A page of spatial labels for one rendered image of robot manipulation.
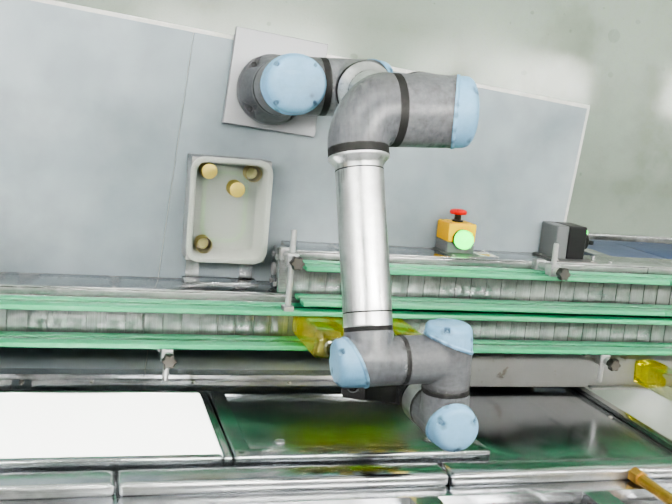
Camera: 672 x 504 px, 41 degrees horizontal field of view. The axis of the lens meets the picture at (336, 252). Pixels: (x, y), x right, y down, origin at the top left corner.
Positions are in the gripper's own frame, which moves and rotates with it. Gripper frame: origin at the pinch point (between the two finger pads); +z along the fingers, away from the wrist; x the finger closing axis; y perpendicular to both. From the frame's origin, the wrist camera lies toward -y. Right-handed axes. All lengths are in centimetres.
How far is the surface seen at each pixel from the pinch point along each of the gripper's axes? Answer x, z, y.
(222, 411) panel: -12.4, 6.9, -26.2
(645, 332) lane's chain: 0, 30, 80
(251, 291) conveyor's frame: 5.7, 30.7, -17.9
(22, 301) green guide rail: 3, 24, -64
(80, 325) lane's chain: -3, 30, -53
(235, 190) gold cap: 26, 36, -22
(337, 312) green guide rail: 4.1, 21.3, -1.2
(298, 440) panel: -12.9, -6.3, -14.5
